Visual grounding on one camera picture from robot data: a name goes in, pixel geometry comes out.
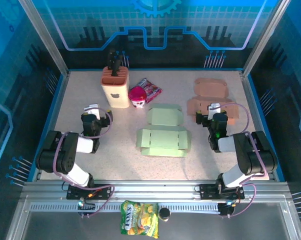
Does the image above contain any brown paper box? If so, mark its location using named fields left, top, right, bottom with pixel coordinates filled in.
left=186, top=77, right=240, bottom=126

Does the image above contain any green paper box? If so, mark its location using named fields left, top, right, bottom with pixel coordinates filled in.
left=135, top=103, right=192, bottom=158

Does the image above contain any beige knife block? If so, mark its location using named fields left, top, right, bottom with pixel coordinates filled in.
left=101, top=66, right=131, bottom=109

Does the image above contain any yogurt cup with pink lid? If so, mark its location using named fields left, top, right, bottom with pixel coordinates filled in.
left=128, top=86, right=148, bottom=109

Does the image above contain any pink snack packet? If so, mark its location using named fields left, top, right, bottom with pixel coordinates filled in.
left=134, top=77, right=163, bottom=105

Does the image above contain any left electronics board with LED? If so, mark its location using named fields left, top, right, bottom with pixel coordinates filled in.
left=77, top=198, right=96, bottom=218

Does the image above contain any electronics board with led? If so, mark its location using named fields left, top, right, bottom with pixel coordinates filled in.
left=217, top=201, right=238, bottom=218
left=77, top=198, right=96, bottom=218

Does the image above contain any right electronics board with LED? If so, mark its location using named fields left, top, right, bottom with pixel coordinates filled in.
left=217, top=201, right=238, bottom=218

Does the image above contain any slotted aluminium strip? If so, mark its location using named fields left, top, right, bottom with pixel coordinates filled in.
left=30, top=202, right=220, bottom=214

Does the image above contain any black round knob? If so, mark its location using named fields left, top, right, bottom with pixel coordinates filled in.
left=158, top=207, right=171, bottom=222

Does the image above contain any yellow green candy bag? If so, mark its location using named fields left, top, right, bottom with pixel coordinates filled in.
left=119, top=199, right=160, bottom=239

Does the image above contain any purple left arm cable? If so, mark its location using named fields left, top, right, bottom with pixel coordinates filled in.
left=52, top=108, right=116, bottom=219

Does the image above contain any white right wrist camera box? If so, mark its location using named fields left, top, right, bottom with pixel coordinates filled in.
left=207, top=102, right=223, bottom=120

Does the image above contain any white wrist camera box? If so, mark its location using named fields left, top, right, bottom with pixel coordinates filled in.
left=84, top=104, right=101, bottom=120
left=207, top=102, right=223, bottom=120

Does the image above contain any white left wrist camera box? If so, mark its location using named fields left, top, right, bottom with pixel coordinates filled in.
left=84, top=104, right=101, bottom=120

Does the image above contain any aluminium side rail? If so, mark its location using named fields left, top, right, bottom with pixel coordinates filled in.
left=36, top=71, right=71, bottom=181
left=241, top=71, right=276, bottom=181

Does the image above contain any black knife handle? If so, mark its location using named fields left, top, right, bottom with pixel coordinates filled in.
left=111, top=54, right=124, bottom=77
left=107, top=48, right=117, bottom=66

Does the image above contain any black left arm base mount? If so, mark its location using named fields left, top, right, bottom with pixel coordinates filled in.
left=66, top=183, right=114, bottom=201

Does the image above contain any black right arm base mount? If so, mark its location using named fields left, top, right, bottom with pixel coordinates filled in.
left=198, top=183, right=246, bottom=201

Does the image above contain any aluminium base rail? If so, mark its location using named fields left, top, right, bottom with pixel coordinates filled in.
left=21, top=179, right=290, bottom=201

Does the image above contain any aluminium frame post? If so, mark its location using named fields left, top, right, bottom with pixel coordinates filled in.
left=241, top=0, right=290, bottom=77
left=17, top=0, right=70, bottom=77

